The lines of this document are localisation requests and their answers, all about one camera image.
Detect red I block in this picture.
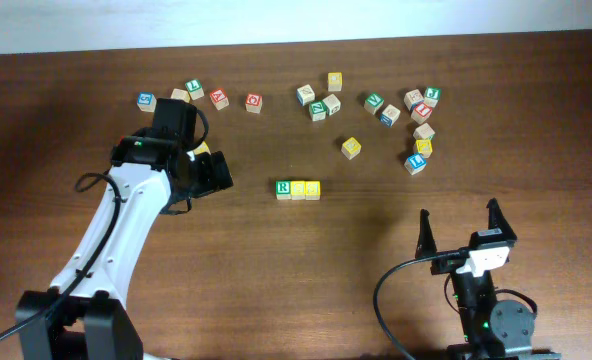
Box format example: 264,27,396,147
411,102,433,124

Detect green R block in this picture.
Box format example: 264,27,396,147
275,180,292,200

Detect blue S block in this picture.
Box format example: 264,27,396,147
380,105,401,127

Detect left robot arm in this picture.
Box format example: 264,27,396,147
15,99,233,360

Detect green J block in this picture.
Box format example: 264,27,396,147
424,87,442,108

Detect plain wooden block right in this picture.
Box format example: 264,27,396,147
413,123,435,140

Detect green L block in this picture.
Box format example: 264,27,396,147
185,79,205,100

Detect blue L block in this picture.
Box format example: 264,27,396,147
404,154,427,175

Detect wooden block blue side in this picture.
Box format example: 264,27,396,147
296,84,316,106

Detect blue 5 block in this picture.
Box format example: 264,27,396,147
137,92,157,112

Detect yellow block cluster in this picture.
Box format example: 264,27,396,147
290,180,306,200
193,141,210,155

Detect yellow block top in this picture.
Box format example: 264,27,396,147
327,72,343,92

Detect green Z block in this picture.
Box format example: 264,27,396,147
309,101,327,122

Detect plain wooden block centre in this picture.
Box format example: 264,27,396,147
322,94,341,116

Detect green V block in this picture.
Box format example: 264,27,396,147
364,92,384,115

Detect right black cable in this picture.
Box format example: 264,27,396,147
372,248,539,360

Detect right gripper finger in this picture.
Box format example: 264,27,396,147
415,209,437,259
487,198,517,243

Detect red A block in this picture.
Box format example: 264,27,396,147
209,88,229,110

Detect plain wooden block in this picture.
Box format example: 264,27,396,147
322,94,341,116
413,123,435,140
170,88,190,103

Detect left black cable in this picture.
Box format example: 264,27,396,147
0,107,210,356

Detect plain wooden block left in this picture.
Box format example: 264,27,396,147
170,88,190,103

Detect black cable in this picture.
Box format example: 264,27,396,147
372,248,539,360
0,107,210,356

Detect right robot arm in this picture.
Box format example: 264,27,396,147
415,199,562,359

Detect red Q block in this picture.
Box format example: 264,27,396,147
245,93,263,114

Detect wooden K block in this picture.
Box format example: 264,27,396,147
404,89,424,111

